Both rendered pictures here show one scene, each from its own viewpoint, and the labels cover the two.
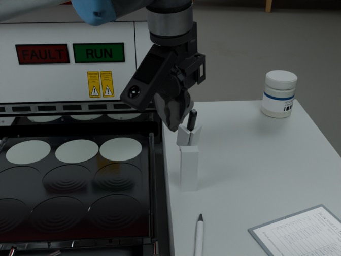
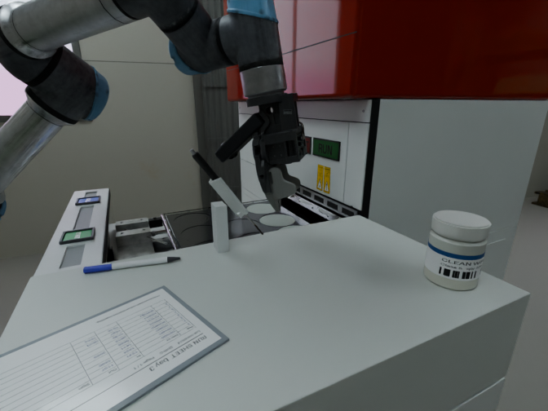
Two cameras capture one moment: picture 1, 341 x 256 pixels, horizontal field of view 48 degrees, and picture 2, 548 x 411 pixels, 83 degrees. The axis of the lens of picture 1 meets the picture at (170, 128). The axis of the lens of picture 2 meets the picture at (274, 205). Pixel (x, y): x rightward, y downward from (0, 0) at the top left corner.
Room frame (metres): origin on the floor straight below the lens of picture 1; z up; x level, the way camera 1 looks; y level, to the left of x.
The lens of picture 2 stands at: (0.44, -0.53, 1.21)
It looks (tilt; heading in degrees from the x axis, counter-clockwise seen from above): 18 degrees down; 67
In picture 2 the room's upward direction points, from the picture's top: straight up
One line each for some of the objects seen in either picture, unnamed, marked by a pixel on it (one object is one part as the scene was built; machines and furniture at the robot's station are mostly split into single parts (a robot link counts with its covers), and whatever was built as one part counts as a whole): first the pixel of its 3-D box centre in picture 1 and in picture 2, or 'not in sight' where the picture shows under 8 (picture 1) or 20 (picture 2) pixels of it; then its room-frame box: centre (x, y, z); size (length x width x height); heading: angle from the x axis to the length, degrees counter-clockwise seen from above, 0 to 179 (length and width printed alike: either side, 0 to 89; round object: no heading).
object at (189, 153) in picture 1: (188, 152); (228, 212); (0.56, -0.03, 1.03); 0.06 x 0.04 x 0.13; 3
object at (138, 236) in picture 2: not in sight; (134, 236); (0.38, 0.26, 0.89); 0.08 x 0.03 x 0.03; 3
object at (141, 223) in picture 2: not in sight; (132, 225); (0.38, 0.34, 0.89); 0.08 x 0.03 x 0.03; 3
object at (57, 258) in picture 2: not in sight; (89, 245); (0.29, 0.26, 0.89); 0.55 x 0.09 x 0.14; 93
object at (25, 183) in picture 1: (67, 179); (241, 226); (0.65, 0.22, 0.90); 0.34 x 0.34 x 0.01; 3
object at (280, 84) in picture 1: (278, 94); (454, 249); (0.83, -0.26, 1.01); 0.07 x 0.07 x 0.10
